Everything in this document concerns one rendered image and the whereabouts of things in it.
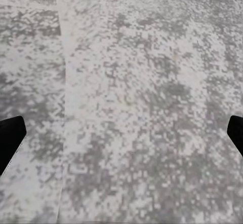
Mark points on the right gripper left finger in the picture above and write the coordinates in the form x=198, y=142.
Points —
x=12, y=133

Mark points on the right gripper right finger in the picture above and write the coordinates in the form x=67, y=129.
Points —
x=235, y=132

